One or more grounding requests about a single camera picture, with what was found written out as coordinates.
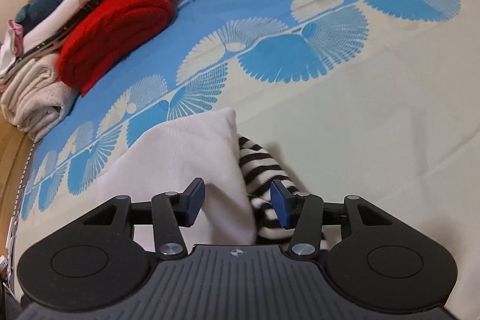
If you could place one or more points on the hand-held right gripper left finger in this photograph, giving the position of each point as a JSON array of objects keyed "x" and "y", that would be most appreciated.
[{"x": 195, "y": 200}]

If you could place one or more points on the stack of folded light clothes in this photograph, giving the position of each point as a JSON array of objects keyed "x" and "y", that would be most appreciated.
[{"x": 48, "y": 24}]

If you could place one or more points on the black white striped hoodie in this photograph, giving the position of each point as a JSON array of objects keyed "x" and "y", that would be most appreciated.
[{"x": 195, "y": 162}]

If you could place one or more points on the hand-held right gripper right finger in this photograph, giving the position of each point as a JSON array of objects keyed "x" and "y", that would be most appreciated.
[{"x": 281, "y": 206}]

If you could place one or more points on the blue cream patterned blanket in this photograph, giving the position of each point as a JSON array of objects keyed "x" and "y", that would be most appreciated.
[{"x": 375, "y": 117}]

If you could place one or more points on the cream folded blanket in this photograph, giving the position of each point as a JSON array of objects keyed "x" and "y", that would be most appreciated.
[{"x": 33, "y": 98}]

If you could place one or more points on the red folded blanket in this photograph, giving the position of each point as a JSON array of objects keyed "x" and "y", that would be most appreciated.
[{"x": 116, "y": 31}]

